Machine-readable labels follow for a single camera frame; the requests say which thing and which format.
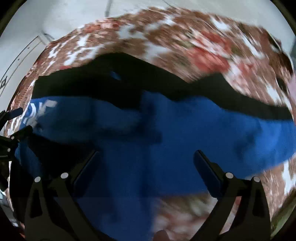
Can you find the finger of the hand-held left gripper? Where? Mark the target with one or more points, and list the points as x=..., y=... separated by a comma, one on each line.
x=23, y=132
x=14, y=112

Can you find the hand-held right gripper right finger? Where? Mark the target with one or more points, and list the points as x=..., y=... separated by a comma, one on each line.
x=207, y=172

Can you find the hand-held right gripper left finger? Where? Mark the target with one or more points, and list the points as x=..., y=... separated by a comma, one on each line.
x=86, y=172

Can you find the blue and black jacket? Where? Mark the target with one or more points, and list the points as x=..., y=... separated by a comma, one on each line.
x=161, y=139

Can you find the white door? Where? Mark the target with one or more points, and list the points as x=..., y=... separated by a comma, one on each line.
x=16, y=62

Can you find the floral blanket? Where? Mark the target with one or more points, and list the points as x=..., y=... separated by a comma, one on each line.
x=175, y=44

